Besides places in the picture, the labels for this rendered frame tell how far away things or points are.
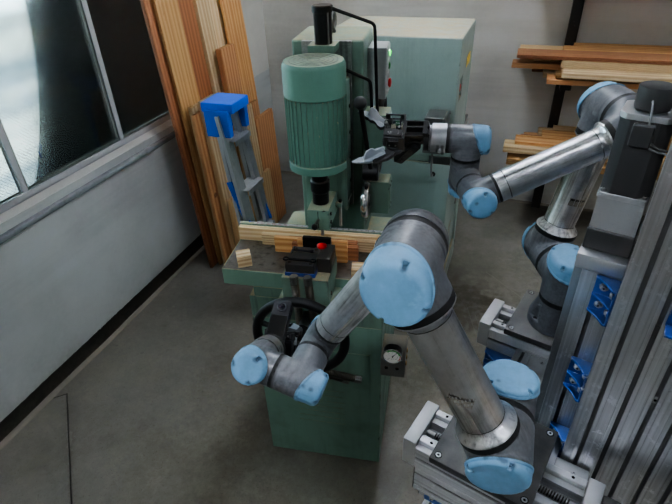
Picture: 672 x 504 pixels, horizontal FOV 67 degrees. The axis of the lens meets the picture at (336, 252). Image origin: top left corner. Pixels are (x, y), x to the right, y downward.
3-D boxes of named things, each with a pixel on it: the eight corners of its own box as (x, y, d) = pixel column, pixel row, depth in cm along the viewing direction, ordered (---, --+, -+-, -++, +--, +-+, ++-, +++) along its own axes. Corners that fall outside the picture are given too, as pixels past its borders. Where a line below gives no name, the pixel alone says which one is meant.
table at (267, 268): (211, 301, 157) (208, 286, 154) (244, 248, 182) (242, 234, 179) (408, 321, 147) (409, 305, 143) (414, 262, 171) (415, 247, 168)
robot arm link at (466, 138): (488, 163, 128) (493, 130, 124) (444, 160, 130) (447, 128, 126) (487, 151, 135) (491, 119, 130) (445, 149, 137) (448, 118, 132)
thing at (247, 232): (240, 239, 176) (238, 227, 173) (241, 236, 177) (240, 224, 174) (414, 253, 165) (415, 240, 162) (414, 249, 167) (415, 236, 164)
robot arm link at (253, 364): (259, 395, 101) (222, 378, 102) (276, 379, 112) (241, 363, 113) (273, 360, 100) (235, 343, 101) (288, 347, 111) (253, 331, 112)
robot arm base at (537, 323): (587, 315, 150) (596, 288, 144) (575, 345, 139) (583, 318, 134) (535, 298, 157) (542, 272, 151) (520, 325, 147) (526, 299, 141)
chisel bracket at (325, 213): (308, 233, 161) (306, 209, 157) (317, 211, 173) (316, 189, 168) (331, 234, 160) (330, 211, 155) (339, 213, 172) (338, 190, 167)
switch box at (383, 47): (367, 98, 166) (367, 47, 158) (371, 90, 175) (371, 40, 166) (386, 99, 165) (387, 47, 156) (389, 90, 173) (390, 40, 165)
